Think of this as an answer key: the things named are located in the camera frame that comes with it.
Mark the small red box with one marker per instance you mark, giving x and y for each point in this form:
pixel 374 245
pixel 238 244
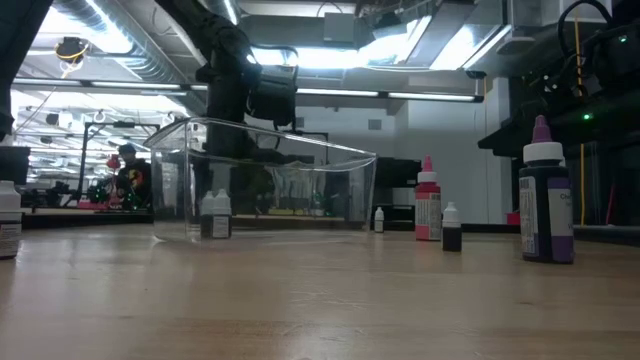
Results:
pixel 513 218

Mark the clear plastic bin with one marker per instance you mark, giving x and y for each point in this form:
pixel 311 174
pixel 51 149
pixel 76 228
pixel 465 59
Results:
pixel 300 200

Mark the ceiling light strip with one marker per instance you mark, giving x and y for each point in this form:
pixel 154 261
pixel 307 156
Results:
pixel 385 95
pixel 135 86

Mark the person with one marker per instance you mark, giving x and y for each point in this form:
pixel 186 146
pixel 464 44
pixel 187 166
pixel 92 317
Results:
pixel 134 180

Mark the silver ventilation duct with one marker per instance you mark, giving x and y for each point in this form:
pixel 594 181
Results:
pixel 140 45

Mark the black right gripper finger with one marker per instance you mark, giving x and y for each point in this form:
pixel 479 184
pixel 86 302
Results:
pixel 525 137

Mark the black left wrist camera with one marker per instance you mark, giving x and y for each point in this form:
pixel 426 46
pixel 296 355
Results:
pixel 274 95

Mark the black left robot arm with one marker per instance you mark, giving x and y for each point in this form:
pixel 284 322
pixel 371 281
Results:
pixel 210 30

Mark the grey ceiling junction box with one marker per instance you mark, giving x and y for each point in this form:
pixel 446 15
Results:
pixel 340 27

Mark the purple food coloring bottle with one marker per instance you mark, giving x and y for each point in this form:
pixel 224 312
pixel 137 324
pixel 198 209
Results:
pixel 545 215

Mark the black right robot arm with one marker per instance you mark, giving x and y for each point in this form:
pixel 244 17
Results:
pixel 625 55

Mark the pink food coloring bottle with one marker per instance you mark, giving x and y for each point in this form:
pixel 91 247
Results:
pixel 428 210

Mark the black monitor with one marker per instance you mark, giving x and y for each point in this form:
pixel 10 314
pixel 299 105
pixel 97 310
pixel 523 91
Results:
pixel 400 175
pixel 12 165

